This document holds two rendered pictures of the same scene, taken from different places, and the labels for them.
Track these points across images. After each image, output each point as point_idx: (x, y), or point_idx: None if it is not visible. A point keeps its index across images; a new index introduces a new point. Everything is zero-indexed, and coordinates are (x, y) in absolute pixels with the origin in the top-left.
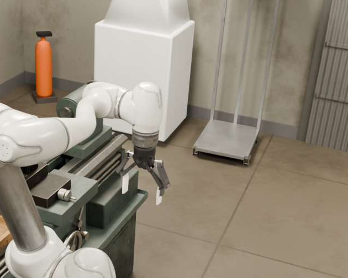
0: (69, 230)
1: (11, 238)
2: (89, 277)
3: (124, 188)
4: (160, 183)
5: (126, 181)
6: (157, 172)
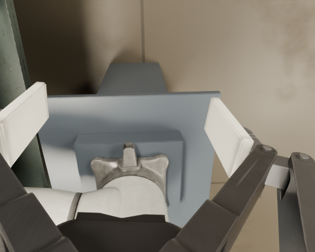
0: None
1: None
2: None
3: (39, 128)
4: (259, 195)
5: (24, 128)
6: (249, 204)
